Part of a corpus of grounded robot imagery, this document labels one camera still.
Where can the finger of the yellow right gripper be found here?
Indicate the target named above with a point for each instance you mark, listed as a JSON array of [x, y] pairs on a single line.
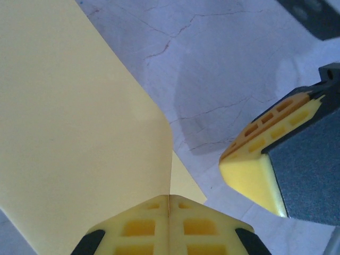
[[255, 130], [247, 178]]

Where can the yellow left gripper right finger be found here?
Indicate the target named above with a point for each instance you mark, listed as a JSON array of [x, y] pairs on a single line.
[[202, 231]]

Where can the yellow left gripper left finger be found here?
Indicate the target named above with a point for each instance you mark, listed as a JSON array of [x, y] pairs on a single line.
[[138, 231]]

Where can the yellow square paper sheet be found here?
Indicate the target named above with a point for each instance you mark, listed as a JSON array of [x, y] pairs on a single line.
[[66, 106]]

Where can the black grey folding chessboard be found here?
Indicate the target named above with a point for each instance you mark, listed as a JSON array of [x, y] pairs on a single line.
[[318, 16]]

